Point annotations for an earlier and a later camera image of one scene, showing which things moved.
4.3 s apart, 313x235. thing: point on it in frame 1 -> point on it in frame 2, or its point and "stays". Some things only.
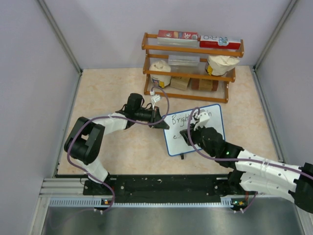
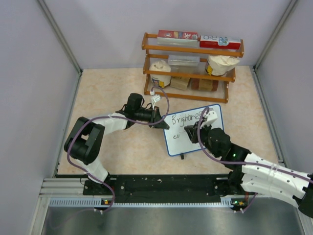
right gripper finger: (188, 141) -> (193, 134)
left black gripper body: (145, 115) stays
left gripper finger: (161, 125) stays
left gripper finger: (157, 116) stays
